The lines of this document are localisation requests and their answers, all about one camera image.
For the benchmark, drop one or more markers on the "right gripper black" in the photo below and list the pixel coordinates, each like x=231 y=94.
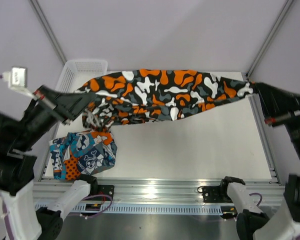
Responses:
x=282 y=105

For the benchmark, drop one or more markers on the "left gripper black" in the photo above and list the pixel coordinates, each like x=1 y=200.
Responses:
x=65 y=106

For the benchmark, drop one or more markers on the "blue orange patterned shorts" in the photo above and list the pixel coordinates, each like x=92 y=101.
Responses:
x=82 y=153

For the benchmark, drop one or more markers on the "black orange camouflage shorts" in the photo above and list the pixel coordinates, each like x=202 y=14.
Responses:
x=143 y=95

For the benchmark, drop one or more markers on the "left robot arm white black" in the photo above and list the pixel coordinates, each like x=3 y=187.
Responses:
x=22 y=220

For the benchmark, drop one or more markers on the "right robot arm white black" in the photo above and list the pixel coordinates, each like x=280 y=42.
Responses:
x=252 y=223

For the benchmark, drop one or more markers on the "white plastic basket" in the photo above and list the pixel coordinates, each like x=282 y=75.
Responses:
x=76 y=72

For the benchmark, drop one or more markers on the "right side aluminium rail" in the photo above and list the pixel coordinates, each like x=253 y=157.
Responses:
x=257 y=155

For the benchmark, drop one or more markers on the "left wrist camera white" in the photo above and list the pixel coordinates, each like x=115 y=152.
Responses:
x=17 y=80

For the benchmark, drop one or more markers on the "aluminium mounting rail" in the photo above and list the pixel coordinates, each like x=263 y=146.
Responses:
x=160 y=191

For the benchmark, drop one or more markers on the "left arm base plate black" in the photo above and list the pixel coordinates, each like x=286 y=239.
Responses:
x=103 y=189

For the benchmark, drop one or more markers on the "left aluminium frame post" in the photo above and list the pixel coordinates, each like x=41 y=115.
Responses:
x=39 y=13

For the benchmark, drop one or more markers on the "aluminium frame post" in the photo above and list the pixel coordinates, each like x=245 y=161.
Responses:
x=39 y=13
x=276 y=26

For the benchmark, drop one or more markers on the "right aluminium frame post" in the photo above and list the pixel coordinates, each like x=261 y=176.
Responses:
x=276 y=26

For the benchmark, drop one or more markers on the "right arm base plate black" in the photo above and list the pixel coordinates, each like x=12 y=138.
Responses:
x=214 y=194

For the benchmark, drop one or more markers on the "white slotted cable duct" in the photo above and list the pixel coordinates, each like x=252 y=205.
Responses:
x=122 y=208

